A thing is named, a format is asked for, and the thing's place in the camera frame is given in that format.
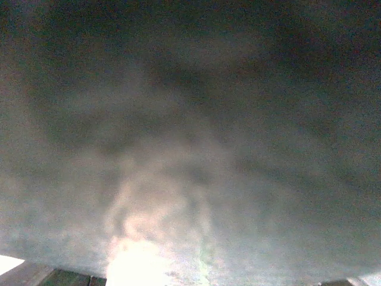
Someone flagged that black sunglasses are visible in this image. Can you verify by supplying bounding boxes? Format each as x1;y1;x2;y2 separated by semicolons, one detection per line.
1;1;380;285

